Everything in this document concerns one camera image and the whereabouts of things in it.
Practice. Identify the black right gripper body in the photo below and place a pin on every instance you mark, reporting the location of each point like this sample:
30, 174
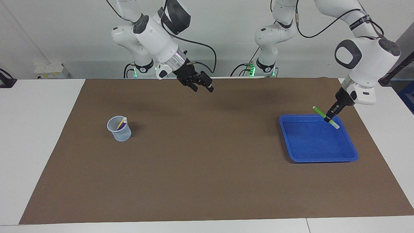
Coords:
190, 76

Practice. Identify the brown table mat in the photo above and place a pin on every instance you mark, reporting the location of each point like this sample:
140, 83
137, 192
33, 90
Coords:
207, 168

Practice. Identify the black stand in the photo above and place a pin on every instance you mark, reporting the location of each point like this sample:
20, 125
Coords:
396, 69

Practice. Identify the purple pen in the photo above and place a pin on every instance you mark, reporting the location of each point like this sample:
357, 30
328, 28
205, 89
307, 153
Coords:
122, 127

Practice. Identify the green pen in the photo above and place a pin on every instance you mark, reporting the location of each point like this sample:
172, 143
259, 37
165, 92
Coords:
318, 111

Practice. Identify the black clamp mount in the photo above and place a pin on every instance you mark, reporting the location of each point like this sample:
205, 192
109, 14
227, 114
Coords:
6, 81

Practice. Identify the yellow pen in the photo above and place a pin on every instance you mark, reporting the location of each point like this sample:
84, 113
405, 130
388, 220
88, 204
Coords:
122, 122

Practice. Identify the white wall socket box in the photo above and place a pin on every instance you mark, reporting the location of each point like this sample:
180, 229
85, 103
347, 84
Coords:
51, 71

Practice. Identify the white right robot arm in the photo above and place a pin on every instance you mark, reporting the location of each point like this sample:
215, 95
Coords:
155, 38

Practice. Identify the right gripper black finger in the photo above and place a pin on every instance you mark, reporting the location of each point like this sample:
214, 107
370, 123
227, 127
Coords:
194, 88
210, 87

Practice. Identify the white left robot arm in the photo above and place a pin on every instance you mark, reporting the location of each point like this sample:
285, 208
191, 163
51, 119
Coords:
372, 61

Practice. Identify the grey mesh pen cup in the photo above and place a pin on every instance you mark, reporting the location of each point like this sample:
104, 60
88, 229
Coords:
121, 135

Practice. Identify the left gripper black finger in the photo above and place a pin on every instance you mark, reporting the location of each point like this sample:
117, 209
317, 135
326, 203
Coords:
327, 118
332, 116

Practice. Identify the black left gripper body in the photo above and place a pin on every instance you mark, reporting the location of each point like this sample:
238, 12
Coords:
343, 98

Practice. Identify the blue crate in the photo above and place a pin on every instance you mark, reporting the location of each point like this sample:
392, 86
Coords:
408, 97

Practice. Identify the blue plastic tray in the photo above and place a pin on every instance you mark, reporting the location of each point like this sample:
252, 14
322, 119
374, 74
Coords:
317, 145

